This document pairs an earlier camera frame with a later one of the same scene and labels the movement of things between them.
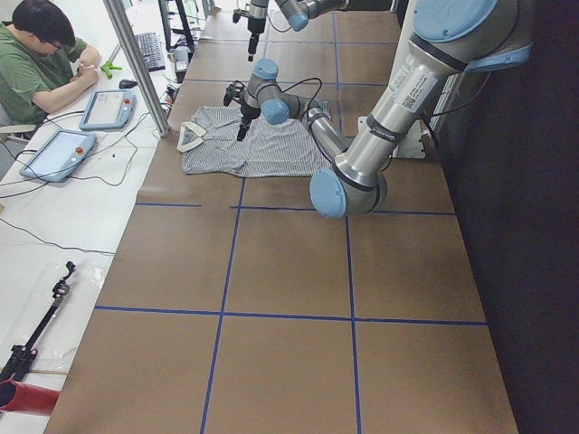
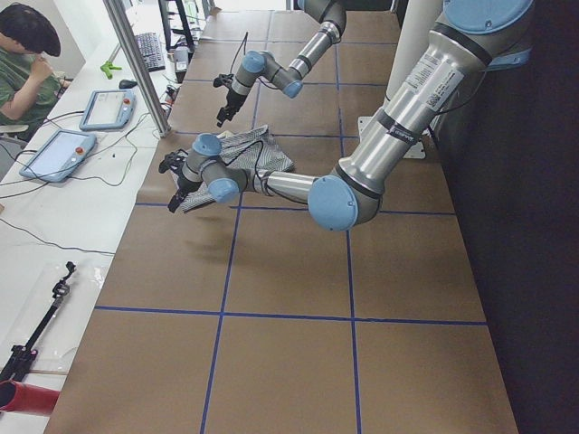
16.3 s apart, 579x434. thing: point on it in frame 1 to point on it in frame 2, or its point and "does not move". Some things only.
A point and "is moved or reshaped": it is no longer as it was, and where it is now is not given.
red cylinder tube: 26,398 does not move
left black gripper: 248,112 to 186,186
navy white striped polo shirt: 209,145 is moved or reshaped
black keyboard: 152,50 does not move
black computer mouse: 127,84 does not move
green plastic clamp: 107,67 does not move
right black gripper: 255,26 to 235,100
